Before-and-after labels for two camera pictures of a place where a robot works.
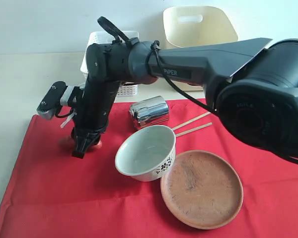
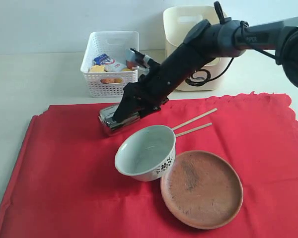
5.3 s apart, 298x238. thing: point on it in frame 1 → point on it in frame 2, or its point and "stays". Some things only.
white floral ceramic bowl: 146,153 stays
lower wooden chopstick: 206,125 stays
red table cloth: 51,194 stays
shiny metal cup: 149,112 → 107,115
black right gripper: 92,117 → 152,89
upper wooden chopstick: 190,121 stays
